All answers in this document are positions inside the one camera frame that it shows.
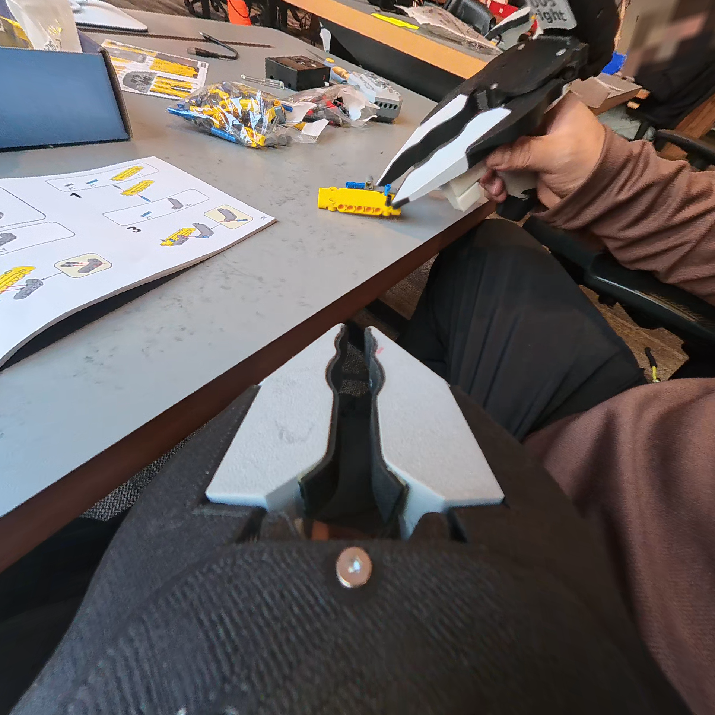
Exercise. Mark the white clear plastic bag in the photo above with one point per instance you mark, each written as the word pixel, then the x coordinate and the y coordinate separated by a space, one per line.
pixel 39 22

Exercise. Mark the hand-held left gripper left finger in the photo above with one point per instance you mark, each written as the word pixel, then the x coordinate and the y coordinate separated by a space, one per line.
pixel 279 435

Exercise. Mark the blue plastic bin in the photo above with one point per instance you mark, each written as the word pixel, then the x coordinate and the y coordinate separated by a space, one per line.
pixel 617 61

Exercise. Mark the yellow grey sticker sheet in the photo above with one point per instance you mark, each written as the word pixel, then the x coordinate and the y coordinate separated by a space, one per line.
pixel 162 72

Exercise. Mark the wood-edged grey table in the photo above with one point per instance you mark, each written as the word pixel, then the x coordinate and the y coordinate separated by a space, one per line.
pixel 363 39

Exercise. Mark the black office chair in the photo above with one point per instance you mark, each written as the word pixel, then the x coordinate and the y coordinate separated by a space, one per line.
pixel 642 290
pixel 687 148

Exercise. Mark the bag of yellow blue parts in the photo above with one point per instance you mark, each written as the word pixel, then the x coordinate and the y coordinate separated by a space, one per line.
pixel 234 114

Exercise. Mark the person's right forearm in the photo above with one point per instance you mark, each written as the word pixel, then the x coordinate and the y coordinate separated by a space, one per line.
pixel 653 223

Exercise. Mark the person's legs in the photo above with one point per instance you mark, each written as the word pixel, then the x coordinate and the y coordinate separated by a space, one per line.
pixel 519 335

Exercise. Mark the black pin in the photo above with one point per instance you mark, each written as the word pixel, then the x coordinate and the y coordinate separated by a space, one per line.
pixel 388 196

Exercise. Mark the grey desk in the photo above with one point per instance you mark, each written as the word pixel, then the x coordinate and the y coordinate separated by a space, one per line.
pixel 251 290

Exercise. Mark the white stand base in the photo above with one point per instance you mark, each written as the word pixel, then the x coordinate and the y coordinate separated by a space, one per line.
pixel 111 17

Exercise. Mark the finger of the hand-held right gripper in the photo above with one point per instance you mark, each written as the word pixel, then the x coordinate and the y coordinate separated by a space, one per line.
pixel 427 128
pixel 441 167

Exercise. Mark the yellow paper note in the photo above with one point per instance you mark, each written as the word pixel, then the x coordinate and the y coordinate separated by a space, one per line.
pixel 394 20

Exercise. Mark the grey control hub block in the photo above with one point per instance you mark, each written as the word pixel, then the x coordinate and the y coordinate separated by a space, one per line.
pixel 380 95

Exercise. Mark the blue cardboard kit box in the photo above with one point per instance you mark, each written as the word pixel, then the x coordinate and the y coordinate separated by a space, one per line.
pixel 56 100

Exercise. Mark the bag of red black parts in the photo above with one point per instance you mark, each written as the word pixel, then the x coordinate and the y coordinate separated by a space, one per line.
pixel 329 109

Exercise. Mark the small black box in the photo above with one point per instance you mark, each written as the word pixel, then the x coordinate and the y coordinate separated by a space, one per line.
pixel 296 72

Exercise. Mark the yellow beam panel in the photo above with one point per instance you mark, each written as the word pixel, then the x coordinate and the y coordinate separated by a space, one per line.
pixel 352 202

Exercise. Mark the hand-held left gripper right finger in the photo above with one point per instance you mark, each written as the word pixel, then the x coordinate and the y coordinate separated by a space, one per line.
pixel 430 441

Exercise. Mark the paper sheets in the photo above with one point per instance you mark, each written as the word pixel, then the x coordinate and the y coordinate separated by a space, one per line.
pixel 447 25

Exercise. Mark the white instruction booklet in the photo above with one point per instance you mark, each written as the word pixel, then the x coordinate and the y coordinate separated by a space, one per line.
pixel 111 240

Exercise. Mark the person's right hand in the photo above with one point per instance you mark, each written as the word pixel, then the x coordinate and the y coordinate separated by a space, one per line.
pixel 558 151

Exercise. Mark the brown cardboard sheet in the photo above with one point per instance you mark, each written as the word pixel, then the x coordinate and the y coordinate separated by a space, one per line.
pixel 606 92

